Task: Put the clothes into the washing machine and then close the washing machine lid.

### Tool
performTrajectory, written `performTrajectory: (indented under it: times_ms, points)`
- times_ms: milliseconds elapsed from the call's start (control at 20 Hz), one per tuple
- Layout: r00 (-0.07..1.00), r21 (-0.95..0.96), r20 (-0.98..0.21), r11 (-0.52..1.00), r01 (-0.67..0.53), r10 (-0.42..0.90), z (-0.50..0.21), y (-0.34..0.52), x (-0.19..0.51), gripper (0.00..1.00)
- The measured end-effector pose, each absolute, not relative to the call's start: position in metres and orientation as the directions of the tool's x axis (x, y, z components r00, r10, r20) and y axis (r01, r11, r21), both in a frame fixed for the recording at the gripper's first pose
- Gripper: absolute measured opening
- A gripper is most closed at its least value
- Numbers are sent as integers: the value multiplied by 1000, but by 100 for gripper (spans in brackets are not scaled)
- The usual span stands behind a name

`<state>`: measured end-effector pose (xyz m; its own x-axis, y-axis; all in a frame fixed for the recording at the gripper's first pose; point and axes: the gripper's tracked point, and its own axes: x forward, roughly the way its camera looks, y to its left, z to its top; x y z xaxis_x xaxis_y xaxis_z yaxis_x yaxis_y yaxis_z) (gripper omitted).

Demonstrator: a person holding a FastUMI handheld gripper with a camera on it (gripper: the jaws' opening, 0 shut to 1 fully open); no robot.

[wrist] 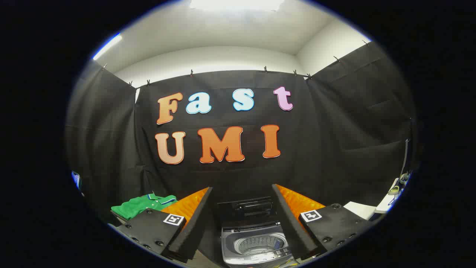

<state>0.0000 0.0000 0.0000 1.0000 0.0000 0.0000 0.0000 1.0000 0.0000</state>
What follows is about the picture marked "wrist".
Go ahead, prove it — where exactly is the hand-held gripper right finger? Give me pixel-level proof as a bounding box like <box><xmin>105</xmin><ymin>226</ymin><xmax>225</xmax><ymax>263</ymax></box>
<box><xmin>271</xmin><ymin>184</ymin><xmax>374</xmax><ymax>261</ymax></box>

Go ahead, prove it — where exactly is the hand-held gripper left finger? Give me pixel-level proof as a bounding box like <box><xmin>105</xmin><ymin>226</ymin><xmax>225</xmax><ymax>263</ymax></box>
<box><xmin>113</xmin><ymin>187</ymin><xmax>214</xmax><ymax>263</ymax></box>

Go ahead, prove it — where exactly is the grey washing machine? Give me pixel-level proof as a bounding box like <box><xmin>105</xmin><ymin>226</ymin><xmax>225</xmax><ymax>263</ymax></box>
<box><xmin>221</xmin><ymin>221</ymin><xmax>298</xmax><ymax>267</ymax></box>

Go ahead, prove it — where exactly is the green polo shirt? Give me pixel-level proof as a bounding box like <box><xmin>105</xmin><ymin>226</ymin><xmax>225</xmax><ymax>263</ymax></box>
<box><xmin>111</xmin><ymin>193</ymin><xmax>178</xmax><ymax>221</ymax></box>

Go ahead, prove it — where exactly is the white flat board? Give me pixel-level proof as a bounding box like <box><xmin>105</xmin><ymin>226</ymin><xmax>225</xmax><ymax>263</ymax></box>
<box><xmin>343</xmin><ymin>201</ymin><xmax>377</xmax><ymax>220</ymax></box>

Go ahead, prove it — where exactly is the black backdrop cloth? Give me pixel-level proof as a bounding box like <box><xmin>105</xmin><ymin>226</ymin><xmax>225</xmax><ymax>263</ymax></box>
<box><xmin>65</xmin><ymin>41</ymin><xmax>421</xmax><ymax>224</ymax></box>

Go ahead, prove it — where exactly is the white furniture edge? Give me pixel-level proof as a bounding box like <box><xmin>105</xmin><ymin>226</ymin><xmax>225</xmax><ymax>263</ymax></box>
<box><xmin>375</xmin><ymin>178</ymin><xmax>401</xmax><ymax>214</ymax></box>

